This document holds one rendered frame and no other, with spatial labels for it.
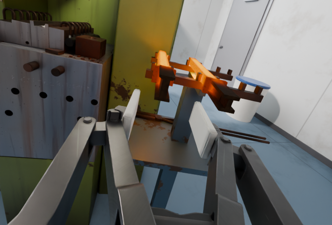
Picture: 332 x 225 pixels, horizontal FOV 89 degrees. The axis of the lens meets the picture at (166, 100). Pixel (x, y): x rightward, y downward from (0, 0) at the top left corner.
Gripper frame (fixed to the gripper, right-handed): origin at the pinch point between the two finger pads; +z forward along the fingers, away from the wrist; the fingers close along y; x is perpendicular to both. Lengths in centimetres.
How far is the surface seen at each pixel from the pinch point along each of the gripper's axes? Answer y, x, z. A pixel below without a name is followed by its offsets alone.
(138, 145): -2.2, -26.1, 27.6
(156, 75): -1.5, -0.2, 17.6
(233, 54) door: 167, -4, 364
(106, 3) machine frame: -35, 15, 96
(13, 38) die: -50, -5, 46
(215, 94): 10.6, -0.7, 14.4
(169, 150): 8.1, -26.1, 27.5
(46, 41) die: -40, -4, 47
